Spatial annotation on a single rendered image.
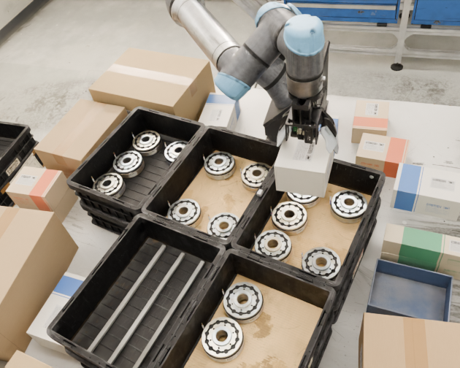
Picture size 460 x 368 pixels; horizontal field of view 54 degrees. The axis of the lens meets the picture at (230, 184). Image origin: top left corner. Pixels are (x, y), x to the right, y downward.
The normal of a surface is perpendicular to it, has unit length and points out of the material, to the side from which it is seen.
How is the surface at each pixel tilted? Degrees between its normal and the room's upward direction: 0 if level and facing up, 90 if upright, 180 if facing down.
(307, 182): 90
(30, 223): 0
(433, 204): 90
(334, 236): 0
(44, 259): 90
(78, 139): 0
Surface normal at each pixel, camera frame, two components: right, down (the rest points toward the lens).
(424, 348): -0.14, -0.65
